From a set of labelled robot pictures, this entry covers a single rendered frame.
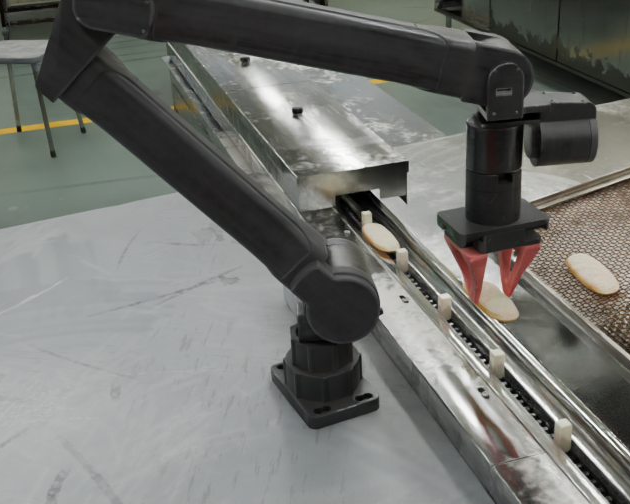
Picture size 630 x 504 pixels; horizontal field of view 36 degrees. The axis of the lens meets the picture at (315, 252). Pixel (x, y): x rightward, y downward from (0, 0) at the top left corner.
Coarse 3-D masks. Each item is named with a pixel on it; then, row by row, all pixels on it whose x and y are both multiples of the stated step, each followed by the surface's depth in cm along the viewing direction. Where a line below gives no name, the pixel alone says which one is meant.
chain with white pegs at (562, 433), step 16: (400, 256) 129; (432, 304) 122; (448, 304) 117; (448, 320) 118; (464, 336) 115; (480, 352) 111; (496, 352) 105; (496, 368) 105; (560, 432) 93; (576, 464) 92; (592, 480) 90; (608, 496) 88
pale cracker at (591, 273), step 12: (576, 264) 115; (588, 264) 114; (600, 264) 114; (576, 276) 114; (588, 276) 112; (600, 276) 112; (612, 276) 111; (588, 288) 112; (600, 288) 110; (612, 288) 110
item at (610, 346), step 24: (624, 168) 133; (576, 192) 132; (600, 192) 131; (624, 192) 130; (600, 216) 126; (624, 216) 124; (552, 240) 123; (552, 264) 118; (576, 312) 108; (600, 312) 108; (600, 336) 102; (624, 336) 103; (624, 360) 98
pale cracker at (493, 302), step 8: (464, 288) 107; (488, 288) 106; (496, 288) 106; (480, 296) 104; (488, 296) 104; (496, 296) 104; (504, 296) 104; (480, 304) 103; (488, 304) 103; (496, 304) 102; (504, 304) 102; (512, 304) 103; (488, 312) 102; (496, 312) 101; (504, 312) 101; (512, 312) 101; (504, 320) 101; (512, 320) 101
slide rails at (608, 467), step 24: (408, 264) 131; (408, 288) 124; (432, 288) 123; (432, 312) 118; (456, 312) 118; (456, 336) 112; (480, 336) 112; (480, 360) 108; (528, 384) 103; (552, 408) 99; (576, 432) 95; (600, 456) 91; (576, 480) 88; (624, 480) 88
